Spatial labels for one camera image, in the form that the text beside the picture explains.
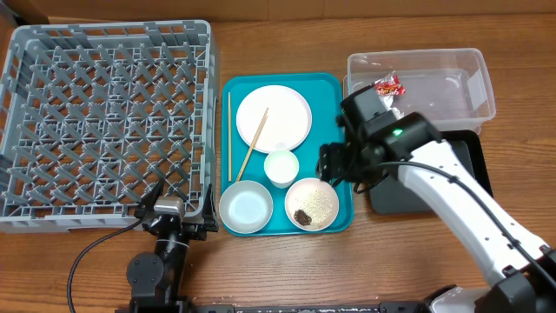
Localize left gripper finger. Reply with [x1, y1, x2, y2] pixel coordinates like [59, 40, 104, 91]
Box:
[202, 183, 215, 222]
[139, 178, 165, 212]

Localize red snack wrapper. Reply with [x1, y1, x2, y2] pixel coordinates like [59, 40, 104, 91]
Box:
[374, 73, 406, 96]

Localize dark food scrap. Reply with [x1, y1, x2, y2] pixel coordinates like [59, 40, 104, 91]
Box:
[294, 210, 312, 226]

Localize small pink bowl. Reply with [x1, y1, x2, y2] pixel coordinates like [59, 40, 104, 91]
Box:
[285, 178, 340, 232]

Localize rice grains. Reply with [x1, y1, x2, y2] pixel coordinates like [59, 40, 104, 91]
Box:
[293, 190, 334, 230]

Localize white tissue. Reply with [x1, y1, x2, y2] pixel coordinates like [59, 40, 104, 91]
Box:
[379, 95, 404, 119]

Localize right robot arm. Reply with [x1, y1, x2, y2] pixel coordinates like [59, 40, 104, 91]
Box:
[316, 83, 555, 313]

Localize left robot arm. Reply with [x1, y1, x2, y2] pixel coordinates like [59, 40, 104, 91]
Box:
[126, 180, 219, 312]

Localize grey round bowl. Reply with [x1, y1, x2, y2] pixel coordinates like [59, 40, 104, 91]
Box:
[219, 181, 274, 235]

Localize wooden chopstick on plate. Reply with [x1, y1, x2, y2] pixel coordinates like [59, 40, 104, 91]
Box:
[235, 108, 269, 183]

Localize large white plate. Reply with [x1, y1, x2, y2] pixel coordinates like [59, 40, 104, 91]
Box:
[236, 85, 312, 154]

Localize black plastic tray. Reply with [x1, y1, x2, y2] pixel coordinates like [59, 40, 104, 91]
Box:
[368, 130, 493, 215]

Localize teal serving tray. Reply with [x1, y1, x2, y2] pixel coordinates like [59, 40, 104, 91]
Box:
[220, 72, 345, 236]

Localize clear plastic bin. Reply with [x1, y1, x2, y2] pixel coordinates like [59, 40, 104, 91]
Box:
[344, 48, 496, 132]

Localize wooden chopstick on tray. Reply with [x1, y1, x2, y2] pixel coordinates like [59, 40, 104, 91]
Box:
[227, 92, 233, 183]

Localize grey plastic dish rack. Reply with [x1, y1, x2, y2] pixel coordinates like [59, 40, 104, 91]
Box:
[1, 20, 220, 233]

